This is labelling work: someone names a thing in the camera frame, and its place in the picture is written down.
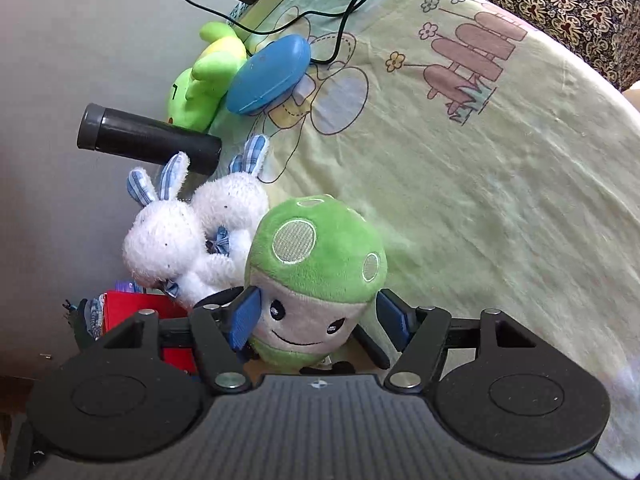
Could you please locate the red cardboard box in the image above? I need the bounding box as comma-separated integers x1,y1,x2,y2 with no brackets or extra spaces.
102,290,202,376

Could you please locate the green mushroom plush toy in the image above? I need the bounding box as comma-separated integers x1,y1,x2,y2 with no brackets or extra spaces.
244,194,388,374

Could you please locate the blue oval glasses case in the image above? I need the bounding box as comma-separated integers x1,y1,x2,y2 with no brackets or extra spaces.
226,34,313,115

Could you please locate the pale green printed bedsheet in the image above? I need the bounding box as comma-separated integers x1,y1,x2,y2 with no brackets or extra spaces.
210,0,640,463

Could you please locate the black cable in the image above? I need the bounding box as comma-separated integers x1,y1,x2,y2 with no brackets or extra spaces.
179,0,404,66

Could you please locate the black thermos bottle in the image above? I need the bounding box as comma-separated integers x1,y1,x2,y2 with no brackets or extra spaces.
76,103,223,177

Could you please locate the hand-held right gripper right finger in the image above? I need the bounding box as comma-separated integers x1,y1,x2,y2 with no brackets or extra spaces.
375,287,539,394

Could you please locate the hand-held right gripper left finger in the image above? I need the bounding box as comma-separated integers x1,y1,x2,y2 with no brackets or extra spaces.
95,285,264,394

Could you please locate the green frog plush toy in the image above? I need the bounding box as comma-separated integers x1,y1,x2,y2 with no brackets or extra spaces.
166,21,251,136

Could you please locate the white bunny plush toy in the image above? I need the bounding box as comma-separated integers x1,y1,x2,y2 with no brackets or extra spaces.
122,134,271,312

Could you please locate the dark floral blanket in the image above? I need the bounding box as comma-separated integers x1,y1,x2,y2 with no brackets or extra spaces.
395,0,640,94

